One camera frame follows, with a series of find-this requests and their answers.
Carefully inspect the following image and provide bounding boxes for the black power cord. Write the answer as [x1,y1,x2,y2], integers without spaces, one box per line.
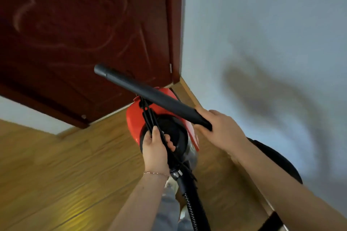
[138,97,197,183]

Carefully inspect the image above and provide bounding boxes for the wooden skirting board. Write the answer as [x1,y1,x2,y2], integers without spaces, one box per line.
[55,76,288,231]

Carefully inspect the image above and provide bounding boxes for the person's left hand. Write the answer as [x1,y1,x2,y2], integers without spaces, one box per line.
[142,125,176,176]

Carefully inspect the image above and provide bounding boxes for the person's left leg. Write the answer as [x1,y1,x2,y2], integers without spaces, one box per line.
[159,178,194,231]

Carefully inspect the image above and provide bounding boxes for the person's right forearm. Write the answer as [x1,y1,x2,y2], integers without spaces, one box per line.
[230,140,347,231]

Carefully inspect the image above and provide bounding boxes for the person's right hand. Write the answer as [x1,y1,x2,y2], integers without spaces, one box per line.
[194,106,250,157]

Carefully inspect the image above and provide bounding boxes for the thin silver bracelet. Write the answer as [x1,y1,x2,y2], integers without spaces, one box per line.
[143,171,170,178]

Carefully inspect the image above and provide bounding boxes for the dark red wooden door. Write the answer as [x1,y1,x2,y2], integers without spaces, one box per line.
[0,0,174,129]

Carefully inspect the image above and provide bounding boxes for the person's left forearm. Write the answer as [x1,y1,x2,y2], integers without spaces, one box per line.
[108,174,171,231]

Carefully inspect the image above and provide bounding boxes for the dark red door frame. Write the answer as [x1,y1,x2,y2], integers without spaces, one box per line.
[163,0,188,84]

